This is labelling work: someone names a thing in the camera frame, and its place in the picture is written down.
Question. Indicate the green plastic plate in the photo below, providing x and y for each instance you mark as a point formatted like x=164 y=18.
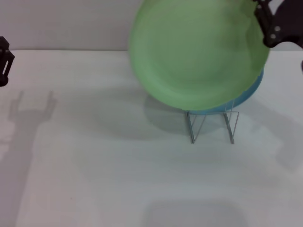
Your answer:
x=196 y=52

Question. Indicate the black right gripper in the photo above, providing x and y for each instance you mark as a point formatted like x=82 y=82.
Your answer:
x=292 y=21

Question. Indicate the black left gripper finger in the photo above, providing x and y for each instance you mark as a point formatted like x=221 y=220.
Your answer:
x=6 y=63

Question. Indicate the light blue plastic plate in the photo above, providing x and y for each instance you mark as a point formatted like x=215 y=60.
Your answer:
x=248 y=94

